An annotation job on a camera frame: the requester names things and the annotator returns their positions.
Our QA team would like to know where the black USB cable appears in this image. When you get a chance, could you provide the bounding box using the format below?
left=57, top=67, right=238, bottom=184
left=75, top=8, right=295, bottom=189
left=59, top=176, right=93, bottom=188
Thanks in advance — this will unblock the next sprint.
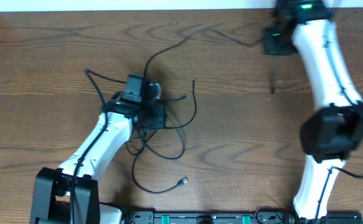
left=143, top=28, right=277, bottom=97
left=125, top=78, right=198, bottom=195

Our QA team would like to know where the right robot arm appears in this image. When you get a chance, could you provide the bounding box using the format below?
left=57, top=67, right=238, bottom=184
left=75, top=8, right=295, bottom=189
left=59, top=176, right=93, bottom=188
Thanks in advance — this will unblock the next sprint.
left=263, top=0, right=363, bottom=223

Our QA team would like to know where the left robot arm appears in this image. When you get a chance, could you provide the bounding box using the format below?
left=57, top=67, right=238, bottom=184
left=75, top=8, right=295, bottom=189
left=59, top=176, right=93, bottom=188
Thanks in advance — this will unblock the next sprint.
left=29, top=75, right=162, bottom=223

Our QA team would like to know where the left camera cable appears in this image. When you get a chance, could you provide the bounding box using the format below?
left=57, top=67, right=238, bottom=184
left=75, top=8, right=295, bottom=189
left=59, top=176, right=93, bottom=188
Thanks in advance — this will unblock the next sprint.
left=68, top=68, right=128, bottom=224

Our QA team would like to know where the camera cable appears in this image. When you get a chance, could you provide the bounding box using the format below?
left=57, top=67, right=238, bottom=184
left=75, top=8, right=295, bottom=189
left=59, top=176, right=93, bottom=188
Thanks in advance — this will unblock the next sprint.
left=68, top=68, right=128, bottom=224
left=311, top=30, right=363, bottom=224

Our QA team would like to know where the right camera cable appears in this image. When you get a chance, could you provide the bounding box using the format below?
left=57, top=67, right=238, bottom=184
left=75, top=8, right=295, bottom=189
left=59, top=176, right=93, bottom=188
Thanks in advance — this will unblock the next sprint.
left=311, top=30, right=363, bottom=224

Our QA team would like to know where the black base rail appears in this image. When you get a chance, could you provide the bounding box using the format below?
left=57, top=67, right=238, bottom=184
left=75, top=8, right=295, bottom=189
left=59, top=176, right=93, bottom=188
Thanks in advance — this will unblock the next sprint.
left=100, top=202, right=363, bottom=224

